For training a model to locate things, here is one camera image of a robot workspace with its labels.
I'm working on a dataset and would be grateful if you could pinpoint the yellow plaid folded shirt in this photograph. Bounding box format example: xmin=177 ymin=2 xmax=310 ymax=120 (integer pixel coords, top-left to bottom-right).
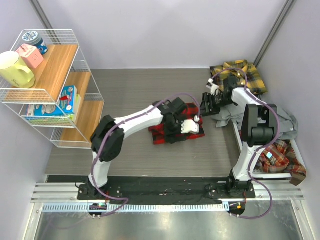
xmin=209 ymin=59 xmax=268 ymax=95

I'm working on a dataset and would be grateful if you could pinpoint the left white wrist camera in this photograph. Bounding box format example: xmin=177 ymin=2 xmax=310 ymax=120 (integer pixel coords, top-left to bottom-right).
xmin=181 ymin=115 xmax=200 ymax=134

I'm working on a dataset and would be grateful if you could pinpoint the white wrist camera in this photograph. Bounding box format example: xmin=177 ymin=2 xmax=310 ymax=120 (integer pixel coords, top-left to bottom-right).
xmin=206 ymin=78 xmax=220 ymax=96
xmin=181 ymin=115 xmax=200 ymax=134

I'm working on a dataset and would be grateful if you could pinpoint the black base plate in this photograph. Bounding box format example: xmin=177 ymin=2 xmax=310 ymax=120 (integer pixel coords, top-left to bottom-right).
xmin=77 ymin=174 xmax=256 ymax=205

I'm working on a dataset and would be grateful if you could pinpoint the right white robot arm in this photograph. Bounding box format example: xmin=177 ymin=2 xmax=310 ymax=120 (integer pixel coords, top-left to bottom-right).
xmin=200 ymin=76 xmax=280 ymax=198

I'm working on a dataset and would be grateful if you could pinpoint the white laundry basket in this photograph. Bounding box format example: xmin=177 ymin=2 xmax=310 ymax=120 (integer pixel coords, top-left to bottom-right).
xmin=231 ymin=120 xmax=306 ymax=180

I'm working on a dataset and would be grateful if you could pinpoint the yellow mug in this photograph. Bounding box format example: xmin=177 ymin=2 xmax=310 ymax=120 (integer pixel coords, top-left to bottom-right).
xmin=0 ymin=51 xmax=35 ymax=89

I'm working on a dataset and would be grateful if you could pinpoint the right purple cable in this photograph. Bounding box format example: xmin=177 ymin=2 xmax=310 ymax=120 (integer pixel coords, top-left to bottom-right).
xmin=208 ymin=67 xmax=282 ymax=220

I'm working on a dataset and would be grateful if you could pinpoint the blue product box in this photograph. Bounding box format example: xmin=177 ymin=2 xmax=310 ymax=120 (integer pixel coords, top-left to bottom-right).
xmin=26 ymin=85 xmax=81 ymax=117

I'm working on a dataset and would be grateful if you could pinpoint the white wire shelf rack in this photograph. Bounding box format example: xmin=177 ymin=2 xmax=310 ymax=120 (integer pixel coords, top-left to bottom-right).
xmin=0 ymin=29 xmax=105 ymax=149

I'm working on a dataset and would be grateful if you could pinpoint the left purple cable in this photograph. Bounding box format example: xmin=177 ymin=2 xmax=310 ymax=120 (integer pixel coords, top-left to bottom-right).
xmin=89 ymin=92 xmax=202 ymax=217

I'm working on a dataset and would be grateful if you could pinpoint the grey long sleeve shirt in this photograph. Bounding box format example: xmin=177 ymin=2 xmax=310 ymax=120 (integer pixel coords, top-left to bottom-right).
xmin=211 ymin=105 xmax=299 ymax=141

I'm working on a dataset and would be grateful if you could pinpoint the blue round tin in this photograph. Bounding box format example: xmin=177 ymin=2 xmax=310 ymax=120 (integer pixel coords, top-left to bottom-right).
xmin=22 ymin=30 xmax=48 ymax=55

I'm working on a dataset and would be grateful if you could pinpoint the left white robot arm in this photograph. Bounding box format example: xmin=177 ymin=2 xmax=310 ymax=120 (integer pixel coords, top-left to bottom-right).
xmin=88 ymin=97 xmax=187 ymax=200

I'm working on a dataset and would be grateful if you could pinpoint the pink cube box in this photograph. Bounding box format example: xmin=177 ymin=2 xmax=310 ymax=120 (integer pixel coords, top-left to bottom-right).
xmin=16 ymin=43 xmax=44 ymax=69

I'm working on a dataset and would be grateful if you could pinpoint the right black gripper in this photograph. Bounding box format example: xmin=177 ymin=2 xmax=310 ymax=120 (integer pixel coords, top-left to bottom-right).
xmin=196 ymin=92 xmax=234 ymax=117

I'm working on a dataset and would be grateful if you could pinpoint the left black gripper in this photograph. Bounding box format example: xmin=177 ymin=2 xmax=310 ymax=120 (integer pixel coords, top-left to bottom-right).
xmin=163 ymin=116 xmax=187 ymax=143

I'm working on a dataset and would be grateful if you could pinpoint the purple cable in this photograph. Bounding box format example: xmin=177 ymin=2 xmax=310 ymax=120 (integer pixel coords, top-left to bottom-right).
xmin=208 ymin=67 xmax=282 ymax=220
xmin=89 ymin=92 xmax=202 ymax=217

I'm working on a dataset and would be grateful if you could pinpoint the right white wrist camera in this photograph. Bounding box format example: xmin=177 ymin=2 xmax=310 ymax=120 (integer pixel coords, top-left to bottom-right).
xmin=206 ymin=78 xmax=220 ymax=96

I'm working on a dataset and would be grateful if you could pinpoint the red black plaid shirt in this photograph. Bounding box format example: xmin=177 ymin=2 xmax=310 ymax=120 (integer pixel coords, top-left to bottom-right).
xmin=148 ymin=102 xmax=205 ymax=145

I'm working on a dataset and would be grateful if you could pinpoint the orange plaid shirt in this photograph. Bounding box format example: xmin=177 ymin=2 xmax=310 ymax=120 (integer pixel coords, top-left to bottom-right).
xmin=255 ymin=139 xmax=307 ymax=186

